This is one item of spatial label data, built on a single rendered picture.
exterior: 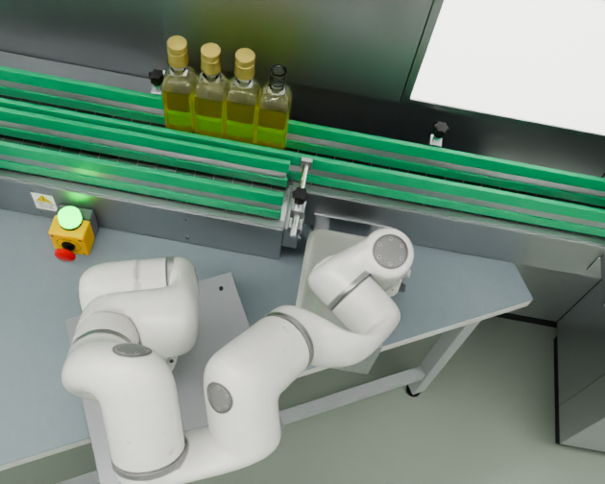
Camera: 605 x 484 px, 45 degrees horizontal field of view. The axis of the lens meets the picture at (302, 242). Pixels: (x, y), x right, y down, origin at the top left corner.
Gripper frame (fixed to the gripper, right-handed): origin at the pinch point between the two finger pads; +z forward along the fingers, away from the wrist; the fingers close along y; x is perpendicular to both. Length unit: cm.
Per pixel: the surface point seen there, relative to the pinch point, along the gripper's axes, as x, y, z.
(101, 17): -43, 58, 0
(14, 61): -37, 78, 14
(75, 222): -4, 55, 9
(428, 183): -22.4, -9.7, 2.4
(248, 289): 1.2, 20.9, 17.2
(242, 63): -30.3, 27.2, -16.6
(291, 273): -4.0, 12.9, 18.6
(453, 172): -28.2, -15.5, 9.0
